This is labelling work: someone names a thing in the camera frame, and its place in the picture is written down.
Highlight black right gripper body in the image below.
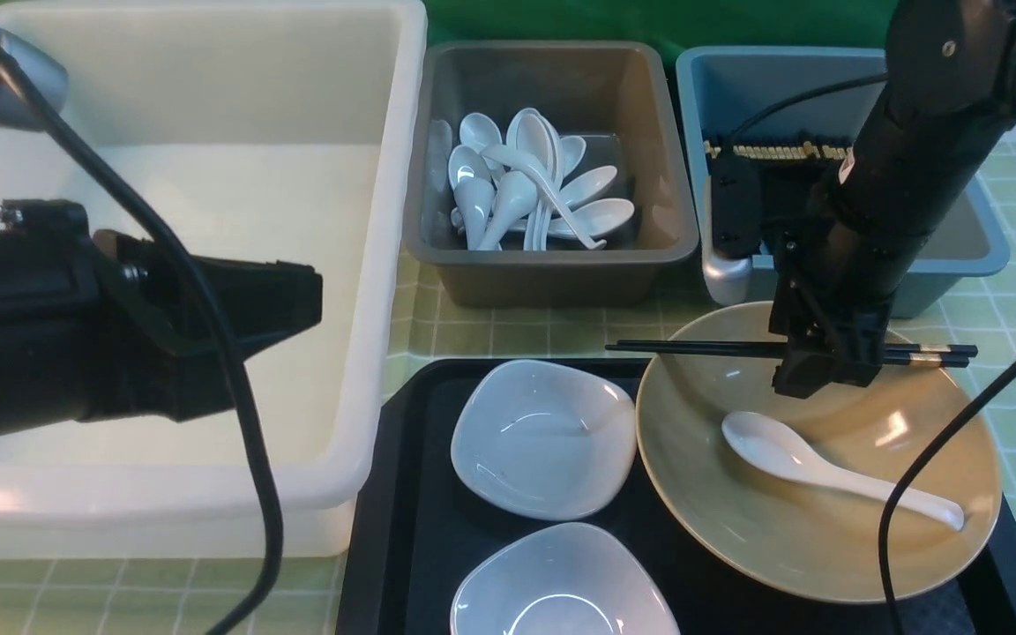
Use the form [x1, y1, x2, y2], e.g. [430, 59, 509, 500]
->
[769, 225, 893, 400]

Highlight black chopstick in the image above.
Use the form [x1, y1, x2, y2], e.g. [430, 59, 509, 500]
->
[605, 340, 977, 367]
[605, 340, 979, 358]

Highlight white ceramic soup spoon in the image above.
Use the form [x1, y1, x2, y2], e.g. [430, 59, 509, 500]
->
[721, 410, 985, 537]

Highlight tan noodle bowl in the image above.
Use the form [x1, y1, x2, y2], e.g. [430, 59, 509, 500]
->
[636, 302, 1003, 604]

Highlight white square dish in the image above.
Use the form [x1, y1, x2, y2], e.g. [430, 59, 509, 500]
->
[449, 522, 680, 634]
[449, 359, 637, 522]

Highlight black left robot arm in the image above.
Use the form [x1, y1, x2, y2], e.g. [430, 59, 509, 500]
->
[0, 198, 233, 437]

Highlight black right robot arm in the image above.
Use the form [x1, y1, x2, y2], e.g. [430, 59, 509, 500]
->
[769, 1, 1016, 399]

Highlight bundle of black chopsticks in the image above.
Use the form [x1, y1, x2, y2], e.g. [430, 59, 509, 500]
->
[703, 131, 853, 257]

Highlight blue plastic bin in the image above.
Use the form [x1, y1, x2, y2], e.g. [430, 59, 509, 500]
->
[675, 47, 1011, 318]

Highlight large white plastic tub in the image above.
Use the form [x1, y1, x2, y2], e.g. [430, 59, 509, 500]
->
[0, 1, 426, 559]

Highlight brown plastic bin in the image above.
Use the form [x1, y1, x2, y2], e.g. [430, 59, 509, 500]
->
[402, 41, 700, 307]

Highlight black serving tray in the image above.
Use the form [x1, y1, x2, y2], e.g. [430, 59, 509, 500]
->
[336, 359, 1016, 634]

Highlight pile of white spoons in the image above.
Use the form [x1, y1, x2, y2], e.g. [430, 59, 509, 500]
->
[426, 108, 636, 250]

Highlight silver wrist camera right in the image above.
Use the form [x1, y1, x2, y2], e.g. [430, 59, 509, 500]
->
[698, 150, 777, 306]

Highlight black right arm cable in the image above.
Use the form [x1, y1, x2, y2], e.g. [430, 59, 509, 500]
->
[877, 313, 1016, 635]

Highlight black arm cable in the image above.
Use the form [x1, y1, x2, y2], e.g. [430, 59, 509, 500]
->
[877, 313, 1016, 635]
[0, 49, 285, 635]

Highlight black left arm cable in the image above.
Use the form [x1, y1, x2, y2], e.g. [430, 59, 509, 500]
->
[0, 49, 285, 635]

